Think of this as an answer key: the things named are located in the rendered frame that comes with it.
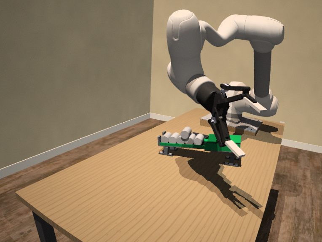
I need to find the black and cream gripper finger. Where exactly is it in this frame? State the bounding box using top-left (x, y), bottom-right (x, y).
top-left (215, 84), bottom-right (267, 113)
top-left (208, 108), bottom-right (246, 158)

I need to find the silver metal cylinder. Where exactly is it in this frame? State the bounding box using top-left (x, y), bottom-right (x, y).
top-left (180, 126), bottom-right (192, 139)

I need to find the beige cylinder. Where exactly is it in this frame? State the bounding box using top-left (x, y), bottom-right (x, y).
top-left (161, 132), bottom-right (172, 143)
top-left (169, 132), bottom-right (180, 143)
top-left (185, 133), bottom-right (196, 144)
top-left (177, 136), bottom-right (185, 144)
top-left (193, 134), bottom-right (204, 145)

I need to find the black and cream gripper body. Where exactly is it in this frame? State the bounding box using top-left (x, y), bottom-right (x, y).
top-left (196, 83), bottom-right (230, 117)

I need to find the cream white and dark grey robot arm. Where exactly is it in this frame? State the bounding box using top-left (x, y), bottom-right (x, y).
top-left (166, 10), bottom-right (284, 124)

